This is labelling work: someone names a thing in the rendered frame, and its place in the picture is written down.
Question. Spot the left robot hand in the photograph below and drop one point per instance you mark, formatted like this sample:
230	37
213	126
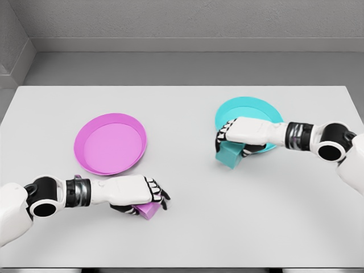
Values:
133	189

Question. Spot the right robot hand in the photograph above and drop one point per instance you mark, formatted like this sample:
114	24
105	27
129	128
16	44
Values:
247	132

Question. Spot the pink block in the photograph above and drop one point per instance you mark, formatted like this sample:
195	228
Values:
149	210

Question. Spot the cyan block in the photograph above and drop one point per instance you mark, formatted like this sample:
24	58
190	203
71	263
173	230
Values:
229	156

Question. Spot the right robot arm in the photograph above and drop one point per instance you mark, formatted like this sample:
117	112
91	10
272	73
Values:
318	142

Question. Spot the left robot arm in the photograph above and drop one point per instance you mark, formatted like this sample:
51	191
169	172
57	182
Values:
57	196

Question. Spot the cyan round plate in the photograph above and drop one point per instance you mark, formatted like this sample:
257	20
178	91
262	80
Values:
250	109

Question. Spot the pink round plate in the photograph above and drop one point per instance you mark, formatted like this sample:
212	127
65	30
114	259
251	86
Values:
111	144

